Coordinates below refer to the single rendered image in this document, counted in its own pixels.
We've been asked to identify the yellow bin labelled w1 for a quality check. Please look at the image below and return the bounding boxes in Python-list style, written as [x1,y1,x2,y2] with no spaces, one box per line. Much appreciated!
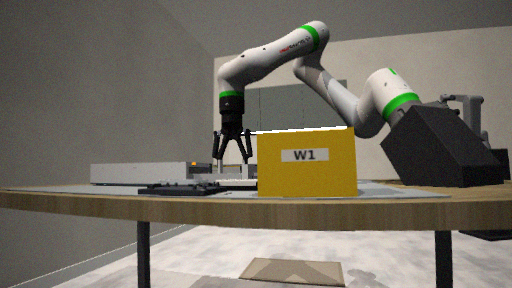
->
[257,127,358,197]

